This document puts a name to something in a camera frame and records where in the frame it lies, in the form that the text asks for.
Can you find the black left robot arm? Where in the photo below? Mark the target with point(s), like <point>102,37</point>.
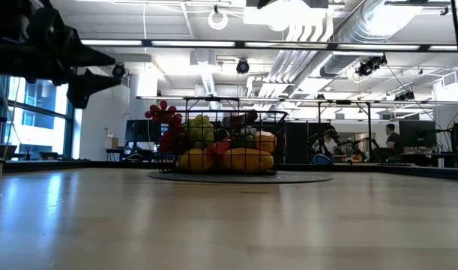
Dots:
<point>3,56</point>

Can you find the black ceiling spotlight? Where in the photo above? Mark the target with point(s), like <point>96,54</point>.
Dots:
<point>242,66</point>
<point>118,70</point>

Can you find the dark green avocado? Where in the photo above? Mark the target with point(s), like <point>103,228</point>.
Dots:
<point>245,142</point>

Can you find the green grape bunch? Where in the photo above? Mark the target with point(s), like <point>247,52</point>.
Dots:
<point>200,129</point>

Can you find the dark purple round fruit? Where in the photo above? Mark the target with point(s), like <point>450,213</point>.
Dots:
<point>222,135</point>

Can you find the yellow orange mango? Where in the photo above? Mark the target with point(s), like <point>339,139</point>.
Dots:
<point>247,160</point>

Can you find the black aluminium table frame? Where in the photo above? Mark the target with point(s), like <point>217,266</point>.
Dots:
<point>63,164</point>

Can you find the glass window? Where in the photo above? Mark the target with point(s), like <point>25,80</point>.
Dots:
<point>41,112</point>

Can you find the person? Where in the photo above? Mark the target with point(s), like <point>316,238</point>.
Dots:
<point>393,139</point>
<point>328,144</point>

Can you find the black computer monitor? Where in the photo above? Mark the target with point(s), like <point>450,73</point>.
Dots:
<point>417,133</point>
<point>142,131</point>

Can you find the brown cardboard box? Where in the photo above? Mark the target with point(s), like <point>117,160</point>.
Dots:
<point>111,142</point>

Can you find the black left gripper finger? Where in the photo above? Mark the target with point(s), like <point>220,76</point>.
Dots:
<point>82,88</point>
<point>82,56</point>

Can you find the silver ceiling air duct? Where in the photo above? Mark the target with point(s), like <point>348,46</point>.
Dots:
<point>363,33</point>

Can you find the red grape bunch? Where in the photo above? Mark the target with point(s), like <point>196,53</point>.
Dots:
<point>174,120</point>

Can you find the dark red chili pepper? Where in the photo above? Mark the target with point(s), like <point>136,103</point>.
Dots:
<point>240,120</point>

